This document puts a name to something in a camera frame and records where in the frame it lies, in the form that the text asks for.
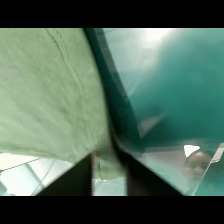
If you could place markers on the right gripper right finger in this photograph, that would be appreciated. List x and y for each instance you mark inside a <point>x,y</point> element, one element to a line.
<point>146,183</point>

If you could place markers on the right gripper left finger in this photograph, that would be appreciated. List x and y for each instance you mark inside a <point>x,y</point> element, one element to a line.
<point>75,181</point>

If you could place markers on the green shirt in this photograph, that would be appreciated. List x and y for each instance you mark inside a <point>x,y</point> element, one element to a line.
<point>46,93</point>

